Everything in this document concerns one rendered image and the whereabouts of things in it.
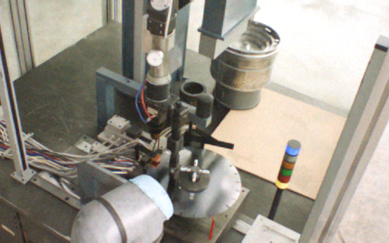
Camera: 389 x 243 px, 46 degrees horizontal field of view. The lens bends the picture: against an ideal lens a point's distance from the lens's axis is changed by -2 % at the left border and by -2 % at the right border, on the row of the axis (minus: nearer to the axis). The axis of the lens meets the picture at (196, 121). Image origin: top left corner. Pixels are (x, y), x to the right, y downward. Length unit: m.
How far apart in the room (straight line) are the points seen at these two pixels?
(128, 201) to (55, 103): 1.34
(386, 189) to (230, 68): 1.58
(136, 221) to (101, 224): 0.08
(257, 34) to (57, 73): 1.02
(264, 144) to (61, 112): 0.93
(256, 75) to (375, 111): 1.33
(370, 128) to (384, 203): 2.34
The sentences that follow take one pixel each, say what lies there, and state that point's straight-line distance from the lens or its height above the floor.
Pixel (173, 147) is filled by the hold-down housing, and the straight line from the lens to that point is 1.52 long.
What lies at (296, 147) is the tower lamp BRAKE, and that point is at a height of 1.16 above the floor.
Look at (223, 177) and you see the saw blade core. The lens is 1.66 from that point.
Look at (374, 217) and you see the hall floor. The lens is 3.07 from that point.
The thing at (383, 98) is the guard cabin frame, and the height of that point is 1.72.
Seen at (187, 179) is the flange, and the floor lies 0.96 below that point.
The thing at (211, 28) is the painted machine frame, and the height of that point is 1.35.
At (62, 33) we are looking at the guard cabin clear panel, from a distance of 2.69.
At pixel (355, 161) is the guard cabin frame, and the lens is 0.91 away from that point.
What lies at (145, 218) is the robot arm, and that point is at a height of 1.36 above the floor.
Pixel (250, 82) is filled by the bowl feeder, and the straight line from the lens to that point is 2.13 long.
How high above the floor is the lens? 2.15
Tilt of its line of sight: 40 degrees down
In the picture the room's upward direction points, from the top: 7 degrees clockwise
